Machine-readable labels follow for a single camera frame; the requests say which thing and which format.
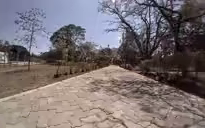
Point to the dark ground strip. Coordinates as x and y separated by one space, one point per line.
186 83

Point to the row of bushes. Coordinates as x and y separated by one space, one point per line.
80 66

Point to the dry brown grass field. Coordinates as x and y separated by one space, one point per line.
16 78

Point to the leafy green tree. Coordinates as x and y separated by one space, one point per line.
67 38

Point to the grey stone paved path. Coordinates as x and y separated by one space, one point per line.
103 100

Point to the thin bare tree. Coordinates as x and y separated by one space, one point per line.
30 33

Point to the distant dark trees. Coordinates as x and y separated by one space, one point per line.
13 51

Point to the large bare tree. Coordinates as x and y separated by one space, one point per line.
163 30

